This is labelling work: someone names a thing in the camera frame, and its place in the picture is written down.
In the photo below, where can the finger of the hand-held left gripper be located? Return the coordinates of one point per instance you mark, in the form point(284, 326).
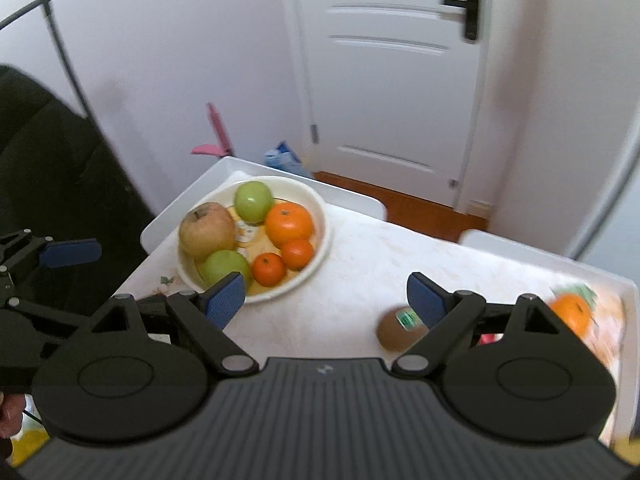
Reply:
point(45, 312)
point(70, 252)

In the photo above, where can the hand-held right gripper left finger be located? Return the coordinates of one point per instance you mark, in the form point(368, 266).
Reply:
point(227, 300)

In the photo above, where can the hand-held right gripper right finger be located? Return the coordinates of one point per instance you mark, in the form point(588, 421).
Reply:
point(425, 300)

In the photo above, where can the green apple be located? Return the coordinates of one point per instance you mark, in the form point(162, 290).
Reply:
point(220, 266)
point(254, 201)

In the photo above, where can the brown kiwi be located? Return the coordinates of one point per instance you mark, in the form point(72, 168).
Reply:
point(397, 330)

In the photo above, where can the small orange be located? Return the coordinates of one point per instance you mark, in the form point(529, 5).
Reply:
point(269, 269)
point(297, 254)

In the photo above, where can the large yellow-brown apple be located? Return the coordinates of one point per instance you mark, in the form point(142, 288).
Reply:
point(207, 230)

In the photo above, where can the duck print plate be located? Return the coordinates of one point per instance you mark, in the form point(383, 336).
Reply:
point(305, 260)

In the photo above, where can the large orange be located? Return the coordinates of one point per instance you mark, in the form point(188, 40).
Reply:
point(570, 312)
point(289, 222)

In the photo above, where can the person's left hand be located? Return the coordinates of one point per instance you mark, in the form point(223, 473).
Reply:
point(10, 417)

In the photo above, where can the white tray table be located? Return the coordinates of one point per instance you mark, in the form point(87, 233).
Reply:
point(350, 280)
point(165, 220)

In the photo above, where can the black chair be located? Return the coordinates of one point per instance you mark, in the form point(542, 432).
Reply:
point(60, 175)

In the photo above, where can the blue bag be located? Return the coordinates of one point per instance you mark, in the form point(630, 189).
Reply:
point(282, 160)

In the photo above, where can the pink dustpan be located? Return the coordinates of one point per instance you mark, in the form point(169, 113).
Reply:
point(217, 132)

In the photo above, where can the door hinge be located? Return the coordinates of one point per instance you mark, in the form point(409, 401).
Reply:
point(315, 134)

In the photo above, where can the black stand pole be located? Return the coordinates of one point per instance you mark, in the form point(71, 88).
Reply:
point(65, 60)

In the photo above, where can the white door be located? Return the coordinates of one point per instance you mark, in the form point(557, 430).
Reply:
point(390, 100)

